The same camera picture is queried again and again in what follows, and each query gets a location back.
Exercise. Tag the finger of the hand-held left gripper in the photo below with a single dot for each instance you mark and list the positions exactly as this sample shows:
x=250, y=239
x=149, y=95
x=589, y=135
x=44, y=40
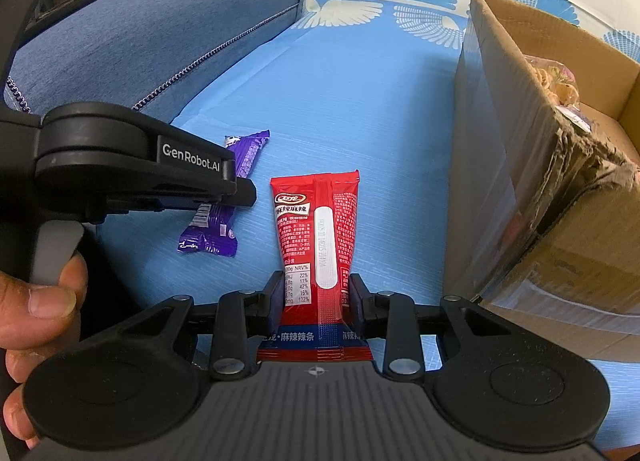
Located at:
x=245, y=196

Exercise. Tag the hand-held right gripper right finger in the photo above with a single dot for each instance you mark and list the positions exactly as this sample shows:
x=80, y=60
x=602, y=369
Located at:
x=360, y=298

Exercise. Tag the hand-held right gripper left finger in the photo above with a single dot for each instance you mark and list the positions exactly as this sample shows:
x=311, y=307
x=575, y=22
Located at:
x=272, y=298

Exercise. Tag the purple chocolate packet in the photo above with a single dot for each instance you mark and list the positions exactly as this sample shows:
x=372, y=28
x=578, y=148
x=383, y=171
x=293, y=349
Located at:
x=215, y=236

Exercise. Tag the red and blue snack packet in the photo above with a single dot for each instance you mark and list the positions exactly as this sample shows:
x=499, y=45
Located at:
x=315, y=221

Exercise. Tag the brown cardboard box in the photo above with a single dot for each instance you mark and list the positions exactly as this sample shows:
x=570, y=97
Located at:
x=500, y=166

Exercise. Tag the person's left hand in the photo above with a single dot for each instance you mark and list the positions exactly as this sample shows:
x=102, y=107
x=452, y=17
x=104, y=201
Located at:
x=45, y=306

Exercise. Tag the blue denim cushion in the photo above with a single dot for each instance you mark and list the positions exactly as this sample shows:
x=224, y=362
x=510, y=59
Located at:
x=150, y=41

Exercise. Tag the blue fan print sofa cover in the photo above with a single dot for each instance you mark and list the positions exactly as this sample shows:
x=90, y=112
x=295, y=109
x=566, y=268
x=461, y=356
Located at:
x=350, y=91

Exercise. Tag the clear bag of round biscuits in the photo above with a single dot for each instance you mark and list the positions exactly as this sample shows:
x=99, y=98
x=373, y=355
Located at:
x=550, y=81

